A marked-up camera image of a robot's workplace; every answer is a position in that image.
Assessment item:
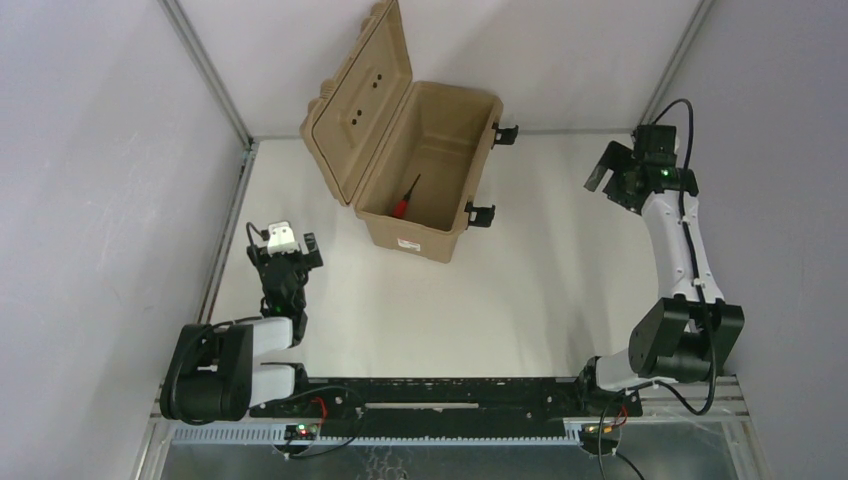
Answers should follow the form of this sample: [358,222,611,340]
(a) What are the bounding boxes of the red black screwdriver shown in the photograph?
[391,174,421,219]

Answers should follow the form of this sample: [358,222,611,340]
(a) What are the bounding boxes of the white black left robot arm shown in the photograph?
[159,232,323,425]

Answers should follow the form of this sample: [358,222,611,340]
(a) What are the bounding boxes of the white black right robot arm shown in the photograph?
[581,124,745,392]

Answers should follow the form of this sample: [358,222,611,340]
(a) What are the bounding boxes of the black toolbox rear latch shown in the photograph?
[492,122,520,148]

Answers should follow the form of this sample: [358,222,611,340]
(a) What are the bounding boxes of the black toolbox latch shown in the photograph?
[464,201,496,228]
[492,122,520,148]

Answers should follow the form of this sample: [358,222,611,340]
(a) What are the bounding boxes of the tan plastic toolbox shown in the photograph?
[300,1,506,263]

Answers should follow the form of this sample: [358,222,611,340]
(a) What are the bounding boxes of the black toolbox front latch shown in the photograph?
[464,201,496,228]

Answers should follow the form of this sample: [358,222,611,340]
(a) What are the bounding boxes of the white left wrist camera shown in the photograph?
[266,221,300,255]

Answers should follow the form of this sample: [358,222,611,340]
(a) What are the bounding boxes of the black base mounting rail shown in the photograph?
[249,377,643,441]

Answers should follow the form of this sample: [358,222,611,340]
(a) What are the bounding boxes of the white slotted cable duct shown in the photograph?
[170,423,591,446]

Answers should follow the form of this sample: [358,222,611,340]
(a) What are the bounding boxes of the aluminium frame rail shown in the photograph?
[159,0,257,324]

